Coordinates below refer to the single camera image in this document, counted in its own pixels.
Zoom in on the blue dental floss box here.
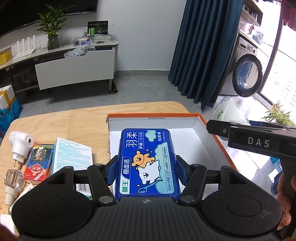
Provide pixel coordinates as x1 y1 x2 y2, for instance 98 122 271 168
115 128 181 201

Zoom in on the teal white carton box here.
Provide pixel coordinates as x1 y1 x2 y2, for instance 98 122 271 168
50 137 93 200

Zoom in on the red playing card pack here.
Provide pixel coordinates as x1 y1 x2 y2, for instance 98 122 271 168
23 144 55 185

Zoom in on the white plug-in camera device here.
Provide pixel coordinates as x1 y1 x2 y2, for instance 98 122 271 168
9 131 34 170

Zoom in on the clear refill bottle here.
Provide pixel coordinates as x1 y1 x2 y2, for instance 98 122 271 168
4 169 25 207

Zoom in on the small white cube charger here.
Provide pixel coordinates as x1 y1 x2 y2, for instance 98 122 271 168
1 214 18 236

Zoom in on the right human hand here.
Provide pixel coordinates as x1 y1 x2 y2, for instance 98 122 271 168
276 173 292 230

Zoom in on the small spider plant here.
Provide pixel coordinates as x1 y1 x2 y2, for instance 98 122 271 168
264 100 295 126

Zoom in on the orange white cardboard box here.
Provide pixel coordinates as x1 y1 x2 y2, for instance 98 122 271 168
106 112 239 200

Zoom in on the front loading washing machine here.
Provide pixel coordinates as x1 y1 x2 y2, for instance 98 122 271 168
220 33 263 97

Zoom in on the white TV console cabinet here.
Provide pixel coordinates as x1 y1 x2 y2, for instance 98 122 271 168
1 40 119 93

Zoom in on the blue plastic bag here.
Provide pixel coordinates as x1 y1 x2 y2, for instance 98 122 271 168
0 98 22 134

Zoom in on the yellow white carton on floor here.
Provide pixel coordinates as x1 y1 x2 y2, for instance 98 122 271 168
0 84 15 109

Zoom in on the dark blue curtain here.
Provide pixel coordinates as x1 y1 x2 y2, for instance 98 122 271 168
168 1 243 110

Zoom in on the black green display box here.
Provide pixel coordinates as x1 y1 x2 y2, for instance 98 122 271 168
87 21 108 37

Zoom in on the white wifi router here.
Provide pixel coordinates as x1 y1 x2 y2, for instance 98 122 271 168
13 35 36 60

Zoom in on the yellow box on console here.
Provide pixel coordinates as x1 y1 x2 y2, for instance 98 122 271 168
0 47 12 65

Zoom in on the potted green plant on console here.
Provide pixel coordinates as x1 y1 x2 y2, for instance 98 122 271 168
37 4 70 50

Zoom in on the wall mounted black television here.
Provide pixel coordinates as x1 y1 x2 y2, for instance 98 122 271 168
1 0 98 36

